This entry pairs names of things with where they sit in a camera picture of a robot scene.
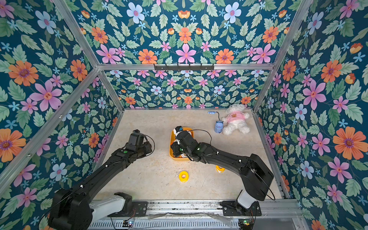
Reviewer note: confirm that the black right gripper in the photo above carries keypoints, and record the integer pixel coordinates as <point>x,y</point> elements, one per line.
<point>176,148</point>

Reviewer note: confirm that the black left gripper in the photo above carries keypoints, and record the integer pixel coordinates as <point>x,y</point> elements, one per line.
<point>148,147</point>

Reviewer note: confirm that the yellow plastic storage box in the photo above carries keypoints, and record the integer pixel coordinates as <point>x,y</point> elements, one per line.
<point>174,156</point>

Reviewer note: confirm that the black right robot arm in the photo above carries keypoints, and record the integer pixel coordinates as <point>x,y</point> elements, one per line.
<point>254,173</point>

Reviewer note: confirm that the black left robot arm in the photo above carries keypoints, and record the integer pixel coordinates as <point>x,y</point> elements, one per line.
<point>76,208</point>

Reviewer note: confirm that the yellow sealing tape roll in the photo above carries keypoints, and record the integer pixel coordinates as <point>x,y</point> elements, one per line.
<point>183,176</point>
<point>220,169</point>

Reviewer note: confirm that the white plush bear pink shirt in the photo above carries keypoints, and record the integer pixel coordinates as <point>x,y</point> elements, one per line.
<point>235,119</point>

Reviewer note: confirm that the green circuit board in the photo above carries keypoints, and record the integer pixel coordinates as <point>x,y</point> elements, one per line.
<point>128,223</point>

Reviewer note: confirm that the white perforated vent panel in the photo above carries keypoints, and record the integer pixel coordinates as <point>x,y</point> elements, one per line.
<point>166,224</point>

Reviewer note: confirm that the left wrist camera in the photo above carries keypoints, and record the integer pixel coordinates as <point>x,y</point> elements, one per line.
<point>136,140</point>

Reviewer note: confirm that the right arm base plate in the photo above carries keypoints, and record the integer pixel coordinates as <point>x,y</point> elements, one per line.
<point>233,208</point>

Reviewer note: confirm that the black hook rail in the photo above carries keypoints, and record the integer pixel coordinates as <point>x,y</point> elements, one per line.
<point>183,67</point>

